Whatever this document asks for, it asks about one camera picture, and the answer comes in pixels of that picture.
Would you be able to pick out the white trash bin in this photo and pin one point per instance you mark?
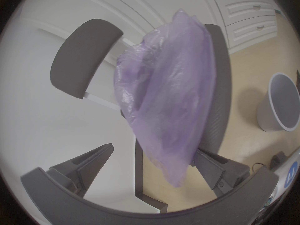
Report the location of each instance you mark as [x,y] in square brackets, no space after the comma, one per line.
[264,116]

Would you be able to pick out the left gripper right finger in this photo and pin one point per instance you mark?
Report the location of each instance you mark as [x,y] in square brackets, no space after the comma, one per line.
[222,172]

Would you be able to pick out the purple plastic bag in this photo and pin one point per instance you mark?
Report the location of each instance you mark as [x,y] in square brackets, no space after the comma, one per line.
[164,90]

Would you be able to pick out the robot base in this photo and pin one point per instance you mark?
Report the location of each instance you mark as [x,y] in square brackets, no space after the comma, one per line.
[290,172]

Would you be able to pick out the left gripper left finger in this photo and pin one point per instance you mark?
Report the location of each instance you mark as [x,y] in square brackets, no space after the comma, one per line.
[79,170]

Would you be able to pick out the white chair dark grey seat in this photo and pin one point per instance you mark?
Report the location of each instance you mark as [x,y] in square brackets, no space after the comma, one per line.
[82,55]

